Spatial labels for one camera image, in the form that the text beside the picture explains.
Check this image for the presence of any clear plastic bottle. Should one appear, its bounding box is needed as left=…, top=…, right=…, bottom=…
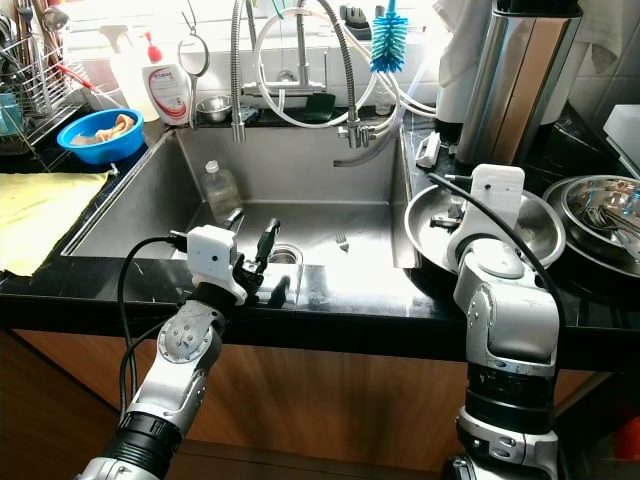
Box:
left=203, top=160, right=243, bottom=226

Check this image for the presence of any wide stainless steel basin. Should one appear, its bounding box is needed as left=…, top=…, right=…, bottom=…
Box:
left=405, top=183, right=568, bottom=273

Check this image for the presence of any stainless steel sink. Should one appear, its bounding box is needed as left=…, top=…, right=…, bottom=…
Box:
left=68, top=125, right=421, bottom=271

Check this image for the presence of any small white plastic holder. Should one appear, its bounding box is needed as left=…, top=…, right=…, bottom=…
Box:
left=415, top=132, right=443, bottom=169

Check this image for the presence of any small steel cup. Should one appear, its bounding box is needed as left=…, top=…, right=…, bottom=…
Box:
left=195, top=96, right=233, bottom=124

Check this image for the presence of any steel flexible gooseneck faucet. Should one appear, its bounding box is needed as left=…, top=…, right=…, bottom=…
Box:
left=230, top=0, right=401, bottom=169

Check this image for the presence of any dark green sponge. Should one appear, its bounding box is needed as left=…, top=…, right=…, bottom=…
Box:
left=297, top=93, right=336, bottom=124

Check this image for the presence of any white red pump soap bottle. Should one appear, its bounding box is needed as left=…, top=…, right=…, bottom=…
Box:
left=140, top=32, right=193, bottom=126

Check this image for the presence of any blue plastic bowl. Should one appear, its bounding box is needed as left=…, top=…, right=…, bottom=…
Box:
left=57, top=108, right=146, bottom=166

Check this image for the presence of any brown wooden cabinet front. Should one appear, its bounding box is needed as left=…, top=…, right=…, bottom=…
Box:
left=0, top=330, right=601, bottom=480

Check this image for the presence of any tall steel canister black top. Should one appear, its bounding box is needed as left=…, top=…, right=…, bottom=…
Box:
left=455, top=0, right=586, bottom=166

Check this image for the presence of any peach coloured rag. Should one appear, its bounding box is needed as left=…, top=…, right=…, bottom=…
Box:
left=78, top=113, right=136, bottom=146

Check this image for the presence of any white hanging towel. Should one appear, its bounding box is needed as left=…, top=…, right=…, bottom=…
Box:
left=435, top=0, right=496, bottom=121

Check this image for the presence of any white trigger spray bottle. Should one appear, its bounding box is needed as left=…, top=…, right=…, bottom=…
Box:
left=100, top=25, right=156, bottom=116

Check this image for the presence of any blue bottle brush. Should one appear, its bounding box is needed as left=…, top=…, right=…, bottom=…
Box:
left=370, top=0, right=411, bottom=74

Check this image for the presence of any teal plastic cup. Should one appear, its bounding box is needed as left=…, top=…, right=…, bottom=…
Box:
left=0, top=92, right=21, bottom=136

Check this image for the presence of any yellow cloth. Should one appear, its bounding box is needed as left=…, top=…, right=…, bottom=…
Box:
left=0, top=172, right=111, bottom=278

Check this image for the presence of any chrome tap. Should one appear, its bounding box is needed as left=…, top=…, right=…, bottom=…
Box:
left=268, top=8, right=326, bottom=96

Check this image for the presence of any red plastic stool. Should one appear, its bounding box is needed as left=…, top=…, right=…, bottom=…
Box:
left=615, top=415, right=640, bottom=461

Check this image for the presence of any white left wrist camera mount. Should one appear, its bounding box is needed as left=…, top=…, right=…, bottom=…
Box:
left=185, top=225, right=249, bottom=306

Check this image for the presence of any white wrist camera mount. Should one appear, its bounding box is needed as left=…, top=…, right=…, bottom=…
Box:
left=450, top=163, right=528, bottom=266
left=185, top=225, right=249, bottom=306

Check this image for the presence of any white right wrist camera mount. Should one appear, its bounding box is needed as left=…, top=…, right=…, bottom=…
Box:
left=450, top=163, right=528, bottom=266

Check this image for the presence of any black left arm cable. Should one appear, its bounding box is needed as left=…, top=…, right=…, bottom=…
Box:
left=117, top=237, right=191, bottom=421

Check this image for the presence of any white flexible hose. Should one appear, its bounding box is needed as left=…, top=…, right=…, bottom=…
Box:
left=252, top=5, right=439, bottom=131

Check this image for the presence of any steel wire strainer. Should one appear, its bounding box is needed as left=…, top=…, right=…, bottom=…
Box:
left=178, top=0, right=211, bottom=126

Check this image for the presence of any red handled utensil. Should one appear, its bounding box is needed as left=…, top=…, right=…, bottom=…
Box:
left=60, top=62, right=106, bottom=96

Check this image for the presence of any steel wire dish rack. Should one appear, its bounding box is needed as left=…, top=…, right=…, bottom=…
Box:
left=0, top=30, right=81, bottom=151

